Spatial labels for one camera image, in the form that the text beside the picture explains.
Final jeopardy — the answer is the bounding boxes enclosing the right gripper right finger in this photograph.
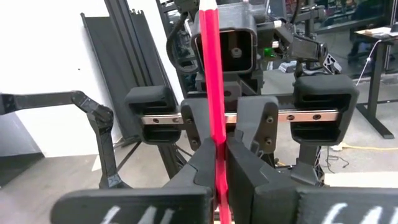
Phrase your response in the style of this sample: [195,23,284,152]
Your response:
[225,136,301,224]

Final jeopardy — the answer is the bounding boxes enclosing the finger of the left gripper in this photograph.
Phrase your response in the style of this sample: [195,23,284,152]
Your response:
[234,95,279,165]
[181,98,211,152]

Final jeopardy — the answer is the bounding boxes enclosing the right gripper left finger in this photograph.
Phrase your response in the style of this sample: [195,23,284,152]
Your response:
[164,138,218,195]

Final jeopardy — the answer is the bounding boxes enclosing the red pencil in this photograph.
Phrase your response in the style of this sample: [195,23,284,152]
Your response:
[198,0,233,224]

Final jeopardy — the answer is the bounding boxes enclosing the dark desk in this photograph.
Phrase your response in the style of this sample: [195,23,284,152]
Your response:
[351,26,398,140]

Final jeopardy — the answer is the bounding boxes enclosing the black extrusion panels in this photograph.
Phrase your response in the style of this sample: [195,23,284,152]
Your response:
[80,0,175,147]

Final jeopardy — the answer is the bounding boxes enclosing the white cable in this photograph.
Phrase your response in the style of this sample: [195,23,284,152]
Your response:
[356,40,383,86]

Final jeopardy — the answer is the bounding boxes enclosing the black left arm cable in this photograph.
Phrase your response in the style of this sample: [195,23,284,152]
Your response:
[166,12,200,75]

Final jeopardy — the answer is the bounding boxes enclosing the yellow cable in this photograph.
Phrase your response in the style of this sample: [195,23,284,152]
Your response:
[329,142,398,152]

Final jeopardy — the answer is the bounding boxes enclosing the black angled frame strut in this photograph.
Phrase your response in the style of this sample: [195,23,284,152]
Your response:
[0,90,131,190]

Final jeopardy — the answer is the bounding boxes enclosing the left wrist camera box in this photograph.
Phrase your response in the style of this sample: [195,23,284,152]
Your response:
[190,2,259,75]

